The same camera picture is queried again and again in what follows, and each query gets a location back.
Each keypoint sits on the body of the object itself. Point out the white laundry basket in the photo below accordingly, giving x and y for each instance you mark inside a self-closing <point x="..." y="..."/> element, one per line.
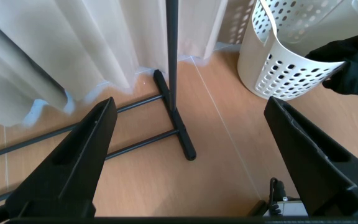
<point x="306" y="31"/>

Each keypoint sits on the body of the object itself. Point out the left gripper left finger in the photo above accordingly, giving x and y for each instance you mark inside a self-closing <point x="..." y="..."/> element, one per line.
<point x="73" y="168"/>

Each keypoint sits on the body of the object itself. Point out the black clothes rack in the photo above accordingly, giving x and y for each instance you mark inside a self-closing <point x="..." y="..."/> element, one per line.
<point x="172" y="46"/>

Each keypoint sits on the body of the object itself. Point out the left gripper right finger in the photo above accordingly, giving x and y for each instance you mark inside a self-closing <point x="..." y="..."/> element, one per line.
<point x="315" y="174"/>

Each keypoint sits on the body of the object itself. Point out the black garment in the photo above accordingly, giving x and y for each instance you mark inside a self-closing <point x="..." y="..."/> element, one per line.
<point x="353" y="68"/>

